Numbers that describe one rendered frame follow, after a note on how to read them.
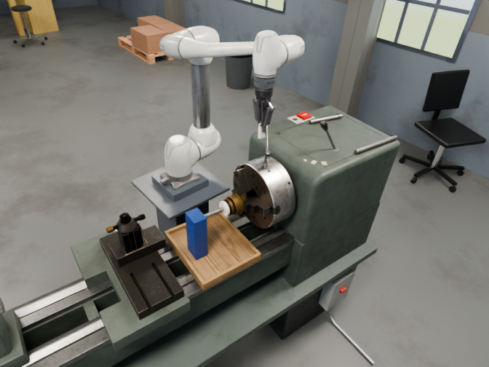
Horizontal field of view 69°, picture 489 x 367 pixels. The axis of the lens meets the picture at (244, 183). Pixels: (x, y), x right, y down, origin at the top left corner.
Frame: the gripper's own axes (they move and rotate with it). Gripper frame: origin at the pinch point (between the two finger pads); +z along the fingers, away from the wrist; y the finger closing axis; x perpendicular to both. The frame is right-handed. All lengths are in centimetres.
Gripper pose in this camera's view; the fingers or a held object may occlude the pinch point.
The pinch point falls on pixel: (261, 130)
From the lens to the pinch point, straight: 160.4
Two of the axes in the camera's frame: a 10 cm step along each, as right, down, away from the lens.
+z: -0.2, 8.2, 5.7
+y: 5.8, 4.7, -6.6
